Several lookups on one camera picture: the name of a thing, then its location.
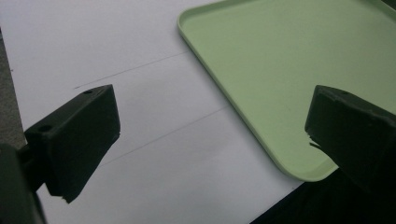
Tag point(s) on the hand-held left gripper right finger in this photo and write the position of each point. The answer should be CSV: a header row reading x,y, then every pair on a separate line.
x,y
351,137

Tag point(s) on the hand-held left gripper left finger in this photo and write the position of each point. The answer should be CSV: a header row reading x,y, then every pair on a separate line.
x,y
77,140

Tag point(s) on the light green plastic tray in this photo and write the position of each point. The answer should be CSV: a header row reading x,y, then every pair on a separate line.
x,y
280,68

